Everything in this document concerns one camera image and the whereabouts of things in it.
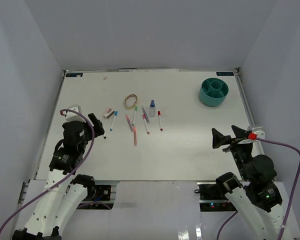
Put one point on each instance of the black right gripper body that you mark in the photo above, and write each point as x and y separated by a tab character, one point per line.
241	151

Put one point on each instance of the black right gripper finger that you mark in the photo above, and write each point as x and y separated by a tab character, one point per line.
240	133
218	139

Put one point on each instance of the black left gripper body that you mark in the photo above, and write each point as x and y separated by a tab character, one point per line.
83	142

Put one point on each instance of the pink and white eraser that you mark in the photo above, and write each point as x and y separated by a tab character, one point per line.
108	113

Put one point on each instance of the blue-capped white marker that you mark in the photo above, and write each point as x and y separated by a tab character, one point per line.
113	121

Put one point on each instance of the green-capped white marker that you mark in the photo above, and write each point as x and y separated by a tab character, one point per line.
134	115

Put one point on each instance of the red-capped white marker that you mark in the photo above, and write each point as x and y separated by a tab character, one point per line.
160	121

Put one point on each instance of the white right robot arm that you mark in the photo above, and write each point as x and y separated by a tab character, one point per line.
259	203

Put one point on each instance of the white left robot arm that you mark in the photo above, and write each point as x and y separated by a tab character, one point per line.
64	189

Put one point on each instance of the pink-tipped purple pen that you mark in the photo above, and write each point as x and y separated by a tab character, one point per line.
129	123

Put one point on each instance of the beige masking tape roll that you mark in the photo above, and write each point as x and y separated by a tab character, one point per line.
130	102

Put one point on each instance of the pink-capped white marker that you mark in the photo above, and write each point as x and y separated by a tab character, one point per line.
145	124

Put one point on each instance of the teal round divided organizer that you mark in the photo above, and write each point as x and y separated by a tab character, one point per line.
213	92

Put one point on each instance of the purple clear-capped pen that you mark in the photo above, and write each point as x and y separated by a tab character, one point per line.
145	114

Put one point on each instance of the small blue-capped spray bottle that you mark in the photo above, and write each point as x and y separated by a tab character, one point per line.
152	108

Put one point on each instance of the left blue table label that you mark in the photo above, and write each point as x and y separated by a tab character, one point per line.
74	75

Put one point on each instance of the blue table label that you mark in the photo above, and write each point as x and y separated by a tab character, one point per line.
224	73
74	75

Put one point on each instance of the right blue table label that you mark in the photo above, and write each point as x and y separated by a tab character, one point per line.
224	73

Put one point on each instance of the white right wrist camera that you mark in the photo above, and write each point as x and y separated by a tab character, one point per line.
253	132

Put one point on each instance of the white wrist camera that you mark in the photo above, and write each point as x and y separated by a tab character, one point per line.
253	132
70	116

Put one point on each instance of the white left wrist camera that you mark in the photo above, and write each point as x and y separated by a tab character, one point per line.
70	116

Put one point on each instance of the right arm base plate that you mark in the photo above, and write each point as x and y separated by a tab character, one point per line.
211	200

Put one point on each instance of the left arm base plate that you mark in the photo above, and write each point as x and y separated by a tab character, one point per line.
98	198

